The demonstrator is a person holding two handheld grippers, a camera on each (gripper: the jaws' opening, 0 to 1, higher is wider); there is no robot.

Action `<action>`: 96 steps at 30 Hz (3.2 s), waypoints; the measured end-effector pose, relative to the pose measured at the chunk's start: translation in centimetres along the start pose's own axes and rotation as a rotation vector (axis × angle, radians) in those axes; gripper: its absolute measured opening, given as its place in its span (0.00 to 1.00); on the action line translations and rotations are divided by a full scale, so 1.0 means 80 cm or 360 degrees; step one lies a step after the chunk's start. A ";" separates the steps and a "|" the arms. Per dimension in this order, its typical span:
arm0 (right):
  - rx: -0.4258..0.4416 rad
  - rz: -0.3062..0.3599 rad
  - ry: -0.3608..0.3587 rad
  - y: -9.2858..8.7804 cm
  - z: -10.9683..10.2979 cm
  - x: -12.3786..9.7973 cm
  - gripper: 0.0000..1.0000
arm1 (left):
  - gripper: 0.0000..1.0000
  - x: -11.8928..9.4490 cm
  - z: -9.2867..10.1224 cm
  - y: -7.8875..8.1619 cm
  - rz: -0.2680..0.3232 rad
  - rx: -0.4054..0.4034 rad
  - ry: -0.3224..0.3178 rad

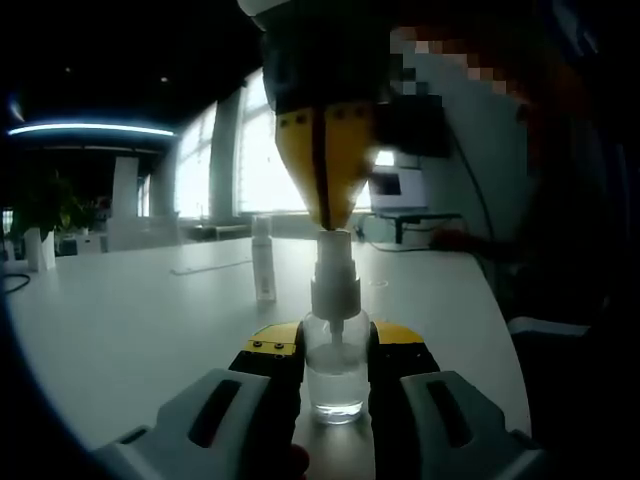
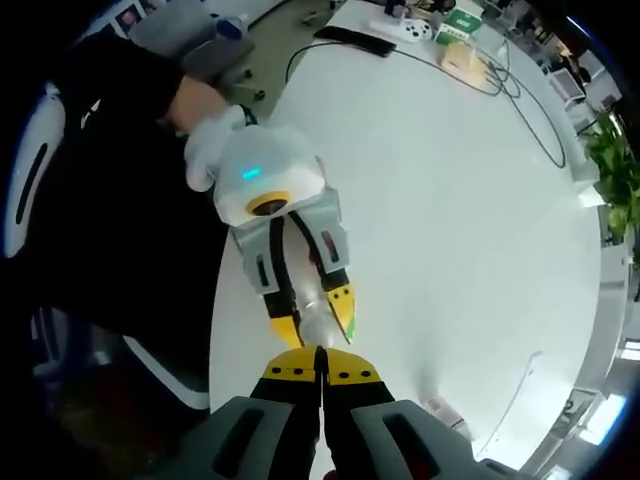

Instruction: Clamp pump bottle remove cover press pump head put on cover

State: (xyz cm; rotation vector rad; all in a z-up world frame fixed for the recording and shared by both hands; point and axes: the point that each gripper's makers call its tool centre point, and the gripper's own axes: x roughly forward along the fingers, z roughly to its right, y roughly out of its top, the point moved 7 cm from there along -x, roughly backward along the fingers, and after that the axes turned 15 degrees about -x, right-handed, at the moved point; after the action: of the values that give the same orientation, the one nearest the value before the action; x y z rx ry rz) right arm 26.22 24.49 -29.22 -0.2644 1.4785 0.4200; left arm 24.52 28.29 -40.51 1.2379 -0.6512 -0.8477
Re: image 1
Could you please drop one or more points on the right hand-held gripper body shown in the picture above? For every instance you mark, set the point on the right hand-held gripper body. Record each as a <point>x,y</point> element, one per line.
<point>260,10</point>

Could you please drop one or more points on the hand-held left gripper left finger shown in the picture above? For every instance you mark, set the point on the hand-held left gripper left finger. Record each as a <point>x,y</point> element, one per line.
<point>250,400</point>

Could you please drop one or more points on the green plant in white pot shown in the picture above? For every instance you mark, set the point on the green plant in white pot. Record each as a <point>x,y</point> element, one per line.
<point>42,210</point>

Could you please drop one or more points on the white pump bottle red label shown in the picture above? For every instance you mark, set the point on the white pump bottle red label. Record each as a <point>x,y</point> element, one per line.
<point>263,270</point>

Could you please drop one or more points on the wide clear pump cover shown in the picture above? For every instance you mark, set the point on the wide clear pump cover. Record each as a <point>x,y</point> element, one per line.
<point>262,230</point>

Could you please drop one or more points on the white pillar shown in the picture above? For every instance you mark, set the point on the white pillar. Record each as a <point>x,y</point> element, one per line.
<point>125,187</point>

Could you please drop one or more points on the white low partition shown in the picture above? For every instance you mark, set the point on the white low partition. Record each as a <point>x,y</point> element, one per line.
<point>142,232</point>

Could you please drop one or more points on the white office chair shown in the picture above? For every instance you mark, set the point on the white office chair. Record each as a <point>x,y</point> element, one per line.
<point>547,328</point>

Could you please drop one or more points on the person's left hand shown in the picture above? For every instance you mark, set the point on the person's left hand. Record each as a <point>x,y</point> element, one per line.
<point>300,459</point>

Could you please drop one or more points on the small white storage box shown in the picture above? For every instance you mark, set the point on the small white storage box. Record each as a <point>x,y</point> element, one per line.
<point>87,245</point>

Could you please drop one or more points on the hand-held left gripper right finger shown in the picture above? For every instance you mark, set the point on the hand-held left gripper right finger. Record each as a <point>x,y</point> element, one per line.
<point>415,400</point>

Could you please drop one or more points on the black side table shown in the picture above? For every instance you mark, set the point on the black side table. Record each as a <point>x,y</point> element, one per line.
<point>417,218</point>

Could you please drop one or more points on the straight ceiling light strip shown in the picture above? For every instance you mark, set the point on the straight ceiling light strip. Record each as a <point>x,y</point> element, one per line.
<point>90,129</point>

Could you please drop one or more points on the person's black shirt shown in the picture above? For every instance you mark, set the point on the person's black shirt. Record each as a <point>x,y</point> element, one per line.
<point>575,260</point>

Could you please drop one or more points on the wall-mounted monitor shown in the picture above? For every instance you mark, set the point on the wall-mounted monitor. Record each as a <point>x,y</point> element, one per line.
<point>415,127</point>

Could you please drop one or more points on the white framed screen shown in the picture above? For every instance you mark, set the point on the white framed screen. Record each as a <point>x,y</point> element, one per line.
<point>397,189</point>

